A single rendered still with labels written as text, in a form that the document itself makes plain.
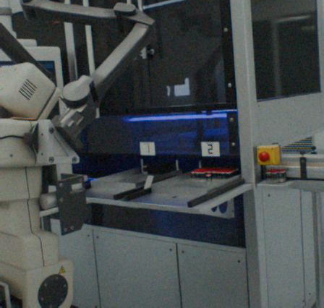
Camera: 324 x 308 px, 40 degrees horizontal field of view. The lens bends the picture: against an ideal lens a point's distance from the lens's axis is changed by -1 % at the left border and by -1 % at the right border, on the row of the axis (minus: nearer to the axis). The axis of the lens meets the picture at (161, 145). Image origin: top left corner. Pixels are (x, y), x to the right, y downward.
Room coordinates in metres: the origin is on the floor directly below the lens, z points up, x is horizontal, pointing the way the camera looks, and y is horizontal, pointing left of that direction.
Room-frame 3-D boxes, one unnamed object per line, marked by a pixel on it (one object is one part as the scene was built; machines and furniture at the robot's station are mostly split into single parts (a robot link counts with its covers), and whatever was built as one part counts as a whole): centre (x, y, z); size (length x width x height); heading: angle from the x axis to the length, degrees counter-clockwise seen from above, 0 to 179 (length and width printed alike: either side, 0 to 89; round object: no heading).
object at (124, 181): (2.02, 0.12, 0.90); 0.34 x 0.26 x 0.04; 143
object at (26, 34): (2.55, 0.64, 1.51); 0.49 x 0.01 x 0.59; 53
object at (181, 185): (1.82, -0.15, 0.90); 0.34 x 0.26 x 0.04; 143
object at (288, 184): (1.79, -0.46, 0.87); 0.14 x 0.13 x 0.02; 143
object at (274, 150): (1.76, -0.42, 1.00); 0.08 x 0.07 x 0.07; 143
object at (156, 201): (1.87, 0.03, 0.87); 0.70 x 0.48 x 0.02; 53
